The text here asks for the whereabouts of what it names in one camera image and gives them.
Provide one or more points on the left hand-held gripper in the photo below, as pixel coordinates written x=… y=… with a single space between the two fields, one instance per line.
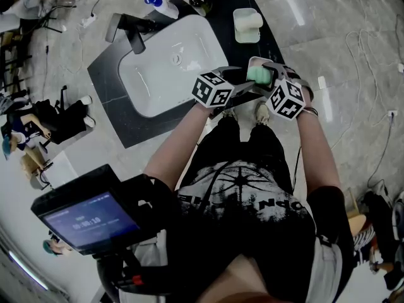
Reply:
x=208 y=88

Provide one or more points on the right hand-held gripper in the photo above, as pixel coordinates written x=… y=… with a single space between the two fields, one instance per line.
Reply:
x=285 y=99

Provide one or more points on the green soap bar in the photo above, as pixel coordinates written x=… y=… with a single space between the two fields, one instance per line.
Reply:
x=259 y=76

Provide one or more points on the pink soap dish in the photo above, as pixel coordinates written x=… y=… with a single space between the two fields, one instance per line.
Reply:
x=257 y=61

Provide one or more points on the pale green soap dish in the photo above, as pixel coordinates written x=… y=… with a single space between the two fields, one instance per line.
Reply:
x=246 y=37

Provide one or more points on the white soap bar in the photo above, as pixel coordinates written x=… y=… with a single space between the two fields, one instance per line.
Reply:
x=249 y=22

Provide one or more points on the person's right forearm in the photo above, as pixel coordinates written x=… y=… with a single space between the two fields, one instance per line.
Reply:
x=315 y=156

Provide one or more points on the person's left forearm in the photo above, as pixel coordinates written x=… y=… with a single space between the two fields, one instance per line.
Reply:
x=176 y=147

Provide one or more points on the grey shoulder bag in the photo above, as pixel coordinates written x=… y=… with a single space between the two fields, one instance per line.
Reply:
x=328 y=270

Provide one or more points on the person's right hand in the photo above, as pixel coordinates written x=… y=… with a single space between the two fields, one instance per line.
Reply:
x=303 y=85

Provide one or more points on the person's left shoe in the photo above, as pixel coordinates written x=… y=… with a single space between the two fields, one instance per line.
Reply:
x=229 y=114

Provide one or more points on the person's shoe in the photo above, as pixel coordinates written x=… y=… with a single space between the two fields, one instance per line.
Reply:
x=229 y=114
x=262 y=114

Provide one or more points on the person's right shoe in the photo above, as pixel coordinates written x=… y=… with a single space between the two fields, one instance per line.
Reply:
x=262 y=114

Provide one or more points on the black wrist band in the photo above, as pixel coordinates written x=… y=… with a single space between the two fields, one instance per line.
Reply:
x=311 y=110

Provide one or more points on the white sink basin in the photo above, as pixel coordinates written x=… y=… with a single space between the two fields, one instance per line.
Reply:
x=158 y=74

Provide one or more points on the dark glass pump bottle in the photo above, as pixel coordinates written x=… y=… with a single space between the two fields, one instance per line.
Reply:
x=199 y=2

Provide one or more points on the white bottle blue cap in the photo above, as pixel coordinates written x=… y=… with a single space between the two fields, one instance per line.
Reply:
x=164 y=6

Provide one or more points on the black faucet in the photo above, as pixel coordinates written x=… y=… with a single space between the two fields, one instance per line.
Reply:
x=132 y=33

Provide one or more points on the white floor power socket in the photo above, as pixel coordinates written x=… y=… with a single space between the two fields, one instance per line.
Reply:
x=392 y=113
x=401 y=68

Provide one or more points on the black vanity cabinet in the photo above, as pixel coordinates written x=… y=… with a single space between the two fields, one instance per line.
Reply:
x=107 y=84

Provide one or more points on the person's black printed shirt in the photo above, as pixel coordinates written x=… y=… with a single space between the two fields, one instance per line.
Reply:
x=240 y=232

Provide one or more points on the white power strip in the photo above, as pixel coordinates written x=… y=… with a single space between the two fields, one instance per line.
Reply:
x=89 y=20

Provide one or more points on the person's bare neck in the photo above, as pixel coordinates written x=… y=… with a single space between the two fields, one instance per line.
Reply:
x=243 y=279

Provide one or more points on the black chest-mounted monitor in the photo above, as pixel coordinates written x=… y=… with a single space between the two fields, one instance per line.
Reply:
x=88 y=223

